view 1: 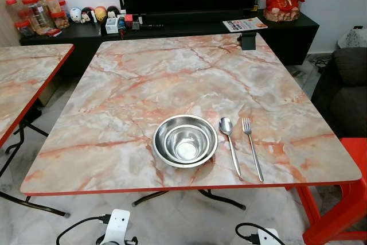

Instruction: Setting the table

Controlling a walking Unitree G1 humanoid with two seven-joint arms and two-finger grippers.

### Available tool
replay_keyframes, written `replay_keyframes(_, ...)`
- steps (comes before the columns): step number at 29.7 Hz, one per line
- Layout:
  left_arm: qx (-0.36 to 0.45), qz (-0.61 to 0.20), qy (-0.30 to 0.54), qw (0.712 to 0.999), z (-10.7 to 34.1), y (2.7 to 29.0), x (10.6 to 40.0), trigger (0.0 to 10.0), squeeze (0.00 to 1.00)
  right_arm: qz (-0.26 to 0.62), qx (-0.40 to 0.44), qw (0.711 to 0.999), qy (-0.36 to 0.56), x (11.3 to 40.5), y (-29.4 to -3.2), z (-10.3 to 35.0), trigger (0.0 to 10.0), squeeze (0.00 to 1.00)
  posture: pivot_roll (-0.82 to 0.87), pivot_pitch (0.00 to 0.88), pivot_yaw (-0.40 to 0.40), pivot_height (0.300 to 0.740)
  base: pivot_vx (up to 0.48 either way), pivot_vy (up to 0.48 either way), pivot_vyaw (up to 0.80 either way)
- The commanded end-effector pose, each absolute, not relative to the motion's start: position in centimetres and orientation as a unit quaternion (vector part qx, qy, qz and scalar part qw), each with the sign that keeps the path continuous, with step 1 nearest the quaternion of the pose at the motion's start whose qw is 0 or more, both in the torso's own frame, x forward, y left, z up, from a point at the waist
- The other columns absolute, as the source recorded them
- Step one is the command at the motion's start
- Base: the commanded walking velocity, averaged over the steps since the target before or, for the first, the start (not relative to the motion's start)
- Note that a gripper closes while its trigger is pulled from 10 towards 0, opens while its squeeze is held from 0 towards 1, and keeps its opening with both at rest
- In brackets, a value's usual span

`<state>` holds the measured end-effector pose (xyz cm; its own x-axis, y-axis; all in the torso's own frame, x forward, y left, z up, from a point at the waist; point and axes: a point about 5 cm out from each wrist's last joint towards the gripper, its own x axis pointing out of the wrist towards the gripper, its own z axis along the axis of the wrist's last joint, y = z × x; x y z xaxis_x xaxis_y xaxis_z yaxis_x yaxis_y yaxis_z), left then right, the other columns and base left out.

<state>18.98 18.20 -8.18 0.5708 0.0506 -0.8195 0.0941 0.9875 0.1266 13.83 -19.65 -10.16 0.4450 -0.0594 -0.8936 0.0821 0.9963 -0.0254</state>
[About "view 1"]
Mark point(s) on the dark grey sofa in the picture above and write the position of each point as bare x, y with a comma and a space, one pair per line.
347, 101

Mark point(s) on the red plastic stool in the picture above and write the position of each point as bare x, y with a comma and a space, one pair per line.
338, 222

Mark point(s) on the steel fork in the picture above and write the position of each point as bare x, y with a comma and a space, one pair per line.
247, 129

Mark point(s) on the black table clamp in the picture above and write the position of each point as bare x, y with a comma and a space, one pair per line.
249, 41

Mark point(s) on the steel spoon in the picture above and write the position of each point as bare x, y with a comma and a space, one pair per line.
225, 124

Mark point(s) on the white orange printed leaflet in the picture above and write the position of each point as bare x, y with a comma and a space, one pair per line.
245, 24

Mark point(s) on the small steel bowl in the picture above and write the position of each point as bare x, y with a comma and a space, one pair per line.
188, 144

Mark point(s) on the marble-pattern folding table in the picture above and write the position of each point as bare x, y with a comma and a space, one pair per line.
23, 73
172, 84

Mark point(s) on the large steel bowl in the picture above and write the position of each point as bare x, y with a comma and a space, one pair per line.
158, 144

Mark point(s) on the small white box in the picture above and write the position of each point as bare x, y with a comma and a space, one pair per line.
112, 26

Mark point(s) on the black round figurine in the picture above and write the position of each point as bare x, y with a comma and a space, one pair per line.
113, 12
88, 15

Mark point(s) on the yellow round figurine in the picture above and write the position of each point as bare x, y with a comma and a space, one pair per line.
100, 14

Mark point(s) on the white round figurine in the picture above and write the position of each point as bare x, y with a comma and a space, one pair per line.
75, 15

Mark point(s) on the small red-lid jar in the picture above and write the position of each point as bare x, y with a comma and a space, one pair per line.
59, 20
23, 28

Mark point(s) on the large clear red-lid jar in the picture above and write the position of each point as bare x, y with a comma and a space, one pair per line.
39, 15

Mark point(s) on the light wooden cabinet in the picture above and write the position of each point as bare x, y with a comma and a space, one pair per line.
6, 27

